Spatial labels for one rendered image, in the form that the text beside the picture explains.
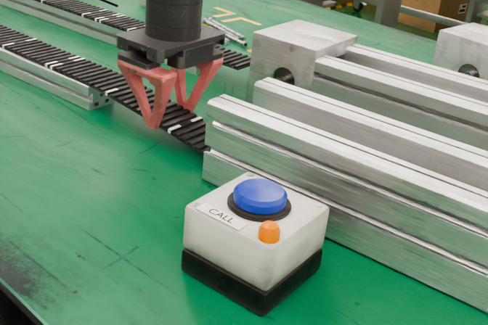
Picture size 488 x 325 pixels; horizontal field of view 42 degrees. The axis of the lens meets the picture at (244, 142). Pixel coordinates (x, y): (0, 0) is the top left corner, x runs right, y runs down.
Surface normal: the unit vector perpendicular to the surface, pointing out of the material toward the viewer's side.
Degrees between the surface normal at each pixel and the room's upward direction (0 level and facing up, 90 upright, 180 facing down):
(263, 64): 90
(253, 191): 2
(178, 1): 90
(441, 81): 90
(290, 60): 90
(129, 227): 0
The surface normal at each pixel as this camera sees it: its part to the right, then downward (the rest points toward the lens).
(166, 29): -0.17, 0.42
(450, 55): -0.73, 0.23
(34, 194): 0.09, -0.90
